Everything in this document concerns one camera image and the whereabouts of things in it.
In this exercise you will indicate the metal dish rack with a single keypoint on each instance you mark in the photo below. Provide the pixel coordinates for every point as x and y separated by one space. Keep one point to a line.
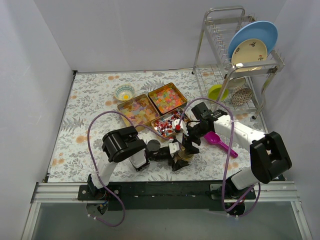
218 26

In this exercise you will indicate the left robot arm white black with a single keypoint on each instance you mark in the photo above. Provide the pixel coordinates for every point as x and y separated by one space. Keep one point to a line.
125 144

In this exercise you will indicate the floral tablecloth mat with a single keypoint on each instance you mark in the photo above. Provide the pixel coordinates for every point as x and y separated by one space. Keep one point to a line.
91 113

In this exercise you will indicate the cream plate with flowers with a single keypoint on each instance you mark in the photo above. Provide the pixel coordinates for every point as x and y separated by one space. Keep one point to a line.
250 50

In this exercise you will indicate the tin of jelly candies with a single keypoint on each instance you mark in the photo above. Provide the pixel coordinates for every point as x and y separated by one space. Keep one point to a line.
140 110

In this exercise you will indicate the tin of star candies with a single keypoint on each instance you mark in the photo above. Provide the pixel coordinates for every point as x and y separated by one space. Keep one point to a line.
167 98

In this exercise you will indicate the magenta plastic scoop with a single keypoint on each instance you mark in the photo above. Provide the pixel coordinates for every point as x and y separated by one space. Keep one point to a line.
214 139

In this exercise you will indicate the patterned ceramic bowl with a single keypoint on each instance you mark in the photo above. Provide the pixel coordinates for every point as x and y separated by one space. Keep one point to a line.
124 92

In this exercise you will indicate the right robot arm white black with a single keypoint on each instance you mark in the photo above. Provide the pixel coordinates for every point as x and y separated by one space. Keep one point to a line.
269 157

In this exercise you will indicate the patterned dark bowl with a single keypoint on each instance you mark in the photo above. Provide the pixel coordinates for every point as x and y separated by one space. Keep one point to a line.
241 95

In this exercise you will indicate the blue plate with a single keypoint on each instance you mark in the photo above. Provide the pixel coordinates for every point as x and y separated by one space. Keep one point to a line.
265 31

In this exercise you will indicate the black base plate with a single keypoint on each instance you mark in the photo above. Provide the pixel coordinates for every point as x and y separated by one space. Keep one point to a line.
168 195

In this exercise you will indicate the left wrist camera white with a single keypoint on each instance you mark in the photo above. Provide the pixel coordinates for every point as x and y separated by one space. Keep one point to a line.
174 147

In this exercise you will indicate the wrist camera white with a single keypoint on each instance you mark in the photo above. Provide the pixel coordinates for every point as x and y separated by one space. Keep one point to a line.
174 147
180 129

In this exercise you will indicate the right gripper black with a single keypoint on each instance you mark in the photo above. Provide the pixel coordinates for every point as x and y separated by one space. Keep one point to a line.
189 139

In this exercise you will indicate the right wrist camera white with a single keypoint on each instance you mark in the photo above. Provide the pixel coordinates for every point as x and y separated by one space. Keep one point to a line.
180 129

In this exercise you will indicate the white bowl in rack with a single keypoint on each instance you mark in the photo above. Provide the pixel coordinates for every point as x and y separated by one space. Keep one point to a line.
236 82

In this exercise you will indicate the gold round tin lid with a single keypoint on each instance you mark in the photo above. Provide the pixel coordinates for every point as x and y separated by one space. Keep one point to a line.
184 156

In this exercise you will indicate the tin of lollipops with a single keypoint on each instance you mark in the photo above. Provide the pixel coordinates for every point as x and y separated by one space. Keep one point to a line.
163 124

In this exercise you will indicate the lime green bowl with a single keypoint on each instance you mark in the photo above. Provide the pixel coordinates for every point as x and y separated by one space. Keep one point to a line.
213 92

